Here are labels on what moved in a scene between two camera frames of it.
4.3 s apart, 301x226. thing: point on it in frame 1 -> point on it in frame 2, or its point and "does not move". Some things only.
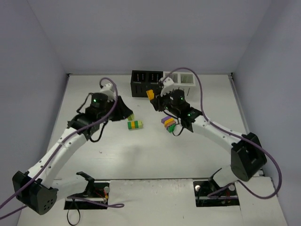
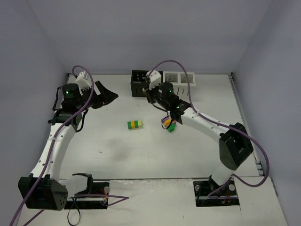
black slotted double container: (142, 81) does not move
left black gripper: (118, 108) -> (98, 94)
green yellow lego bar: (136, 124) does not move
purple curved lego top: (163, 119) does not move
